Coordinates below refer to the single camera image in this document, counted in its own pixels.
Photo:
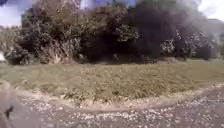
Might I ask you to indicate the dry grass bank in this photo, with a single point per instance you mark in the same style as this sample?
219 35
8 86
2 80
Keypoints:
110 80

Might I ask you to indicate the grey gravel path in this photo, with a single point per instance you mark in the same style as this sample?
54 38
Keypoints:
133 117

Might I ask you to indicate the wood of dark trees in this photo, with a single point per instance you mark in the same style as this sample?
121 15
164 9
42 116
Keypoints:
100 36

